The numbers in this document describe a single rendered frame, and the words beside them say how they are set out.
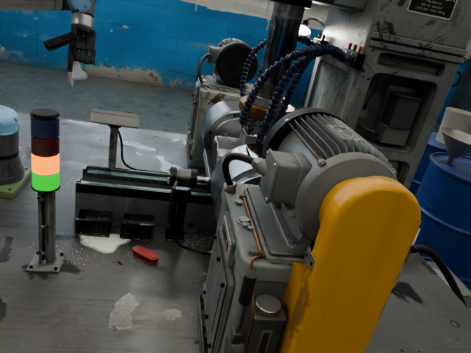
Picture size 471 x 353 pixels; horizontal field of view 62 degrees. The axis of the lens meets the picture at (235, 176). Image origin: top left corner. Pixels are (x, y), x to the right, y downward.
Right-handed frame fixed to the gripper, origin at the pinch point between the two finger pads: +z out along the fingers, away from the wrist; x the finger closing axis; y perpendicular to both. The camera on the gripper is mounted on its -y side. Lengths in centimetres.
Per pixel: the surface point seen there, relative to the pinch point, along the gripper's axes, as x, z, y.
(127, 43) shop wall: 502, -138, -33
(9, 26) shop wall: 507, -134, -205
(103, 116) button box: -3.4, 10.6, 13.2
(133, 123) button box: -3.4, 11.6, 23.9
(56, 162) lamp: -55, 26, 11
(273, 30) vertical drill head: -42, -18, 63
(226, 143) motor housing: -29, 15, 55
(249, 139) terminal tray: -32, 13, 61
